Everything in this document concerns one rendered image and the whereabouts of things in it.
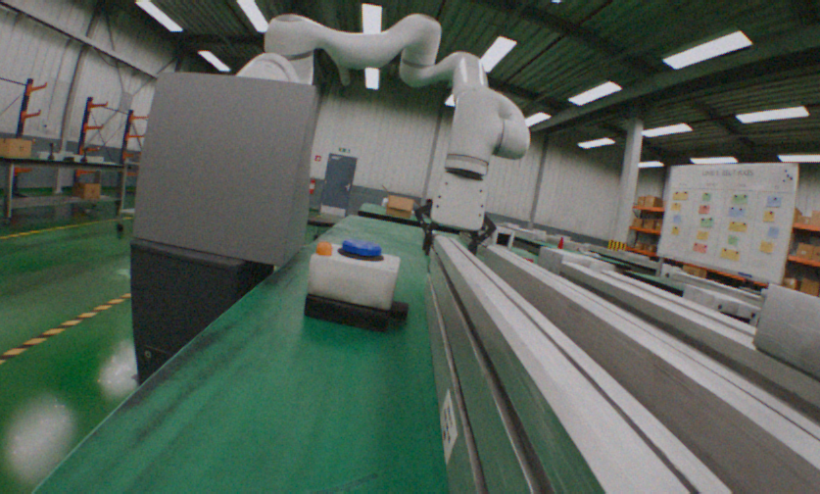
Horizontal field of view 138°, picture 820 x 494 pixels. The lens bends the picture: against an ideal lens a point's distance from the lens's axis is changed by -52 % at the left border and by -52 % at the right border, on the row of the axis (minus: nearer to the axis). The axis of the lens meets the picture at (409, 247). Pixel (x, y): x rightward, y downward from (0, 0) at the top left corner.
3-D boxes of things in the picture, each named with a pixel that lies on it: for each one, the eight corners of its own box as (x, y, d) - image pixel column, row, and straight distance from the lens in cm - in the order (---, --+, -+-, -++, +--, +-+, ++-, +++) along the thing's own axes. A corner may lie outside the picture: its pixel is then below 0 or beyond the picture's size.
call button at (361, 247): (344, 254, 35) (347, 235, 35) (380, 261, 35) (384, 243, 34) (335, 261, 31) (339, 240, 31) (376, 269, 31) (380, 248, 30)
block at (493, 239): (480, 244, 151) (485, 223, 151) (504, 249, 154) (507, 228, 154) (485, 247, 142) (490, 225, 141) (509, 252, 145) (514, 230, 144)
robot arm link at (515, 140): (506, 106, 94) (521, 172, 68) (449, 92, 91) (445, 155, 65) (516, 77, 91) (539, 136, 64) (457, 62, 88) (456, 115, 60)
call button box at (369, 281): (323, 293, 39) (331, 240, 37) (406, 310, 38) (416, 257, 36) (302, 316, 31) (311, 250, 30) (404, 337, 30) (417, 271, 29)
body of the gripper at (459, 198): (486, 177, 69) (475, 230, 69) (438, 167, 68) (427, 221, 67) (495, 174, 62) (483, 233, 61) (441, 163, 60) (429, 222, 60)
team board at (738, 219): (620, 336, 391) (660, 160, 395) (648, 337, 429) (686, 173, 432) (729, 404, 314) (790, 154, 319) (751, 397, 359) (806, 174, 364)
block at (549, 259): (514, 296, 58) (528, 243, 57) (575, 307, 64) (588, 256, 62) (533, 313, 50) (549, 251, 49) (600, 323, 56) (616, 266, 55)
